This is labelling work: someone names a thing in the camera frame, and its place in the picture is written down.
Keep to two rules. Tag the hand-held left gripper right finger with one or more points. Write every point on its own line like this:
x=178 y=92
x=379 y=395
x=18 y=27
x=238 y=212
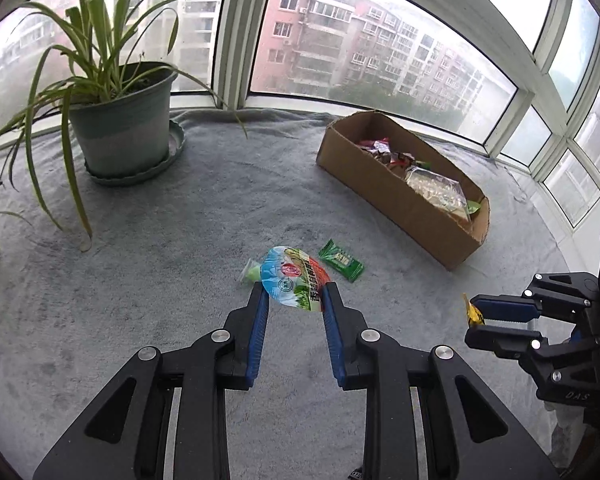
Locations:
x=332 y=335

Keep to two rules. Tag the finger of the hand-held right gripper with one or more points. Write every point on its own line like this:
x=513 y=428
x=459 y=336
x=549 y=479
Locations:
x=500 y=342
x=505 y=308

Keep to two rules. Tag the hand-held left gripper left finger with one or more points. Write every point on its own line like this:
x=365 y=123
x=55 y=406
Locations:
x=257 y=330

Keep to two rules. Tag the small yellow candy wrapper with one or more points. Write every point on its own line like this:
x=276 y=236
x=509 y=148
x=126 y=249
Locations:
x=475 y=315

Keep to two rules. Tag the round colourful jelly cup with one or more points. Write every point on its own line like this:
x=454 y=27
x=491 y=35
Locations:
x=290 y=275

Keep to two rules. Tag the cardboard box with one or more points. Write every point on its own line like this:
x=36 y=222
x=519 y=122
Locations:
x=380 y=180

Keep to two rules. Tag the clear bag of beige snacks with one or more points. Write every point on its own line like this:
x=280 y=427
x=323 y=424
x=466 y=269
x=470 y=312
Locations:
x=435 y=190

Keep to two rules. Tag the green candy in clear wrapper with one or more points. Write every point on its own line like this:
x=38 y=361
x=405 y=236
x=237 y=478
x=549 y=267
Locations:
x=251 y=274

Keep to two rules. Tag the small green snack packet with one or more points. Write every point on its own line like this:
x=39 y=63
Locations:
x=341 y=261

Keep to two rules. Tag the green pot saucer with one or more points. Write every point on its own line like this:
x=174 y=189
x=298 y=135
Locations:
x=172 y=145

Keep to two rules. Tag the green plastic flower pot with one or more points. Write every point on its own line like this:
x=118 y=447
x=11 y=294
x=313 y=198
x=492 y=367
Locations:
x=125 y=125

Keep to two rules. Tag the spider plant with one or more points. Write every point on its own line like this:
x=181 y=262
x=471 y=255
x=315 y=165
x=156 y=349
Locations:
x=95 y=50

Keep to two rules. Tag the white window frame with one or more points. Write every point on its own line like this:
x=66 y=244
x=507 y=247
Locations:
x=235 y=35

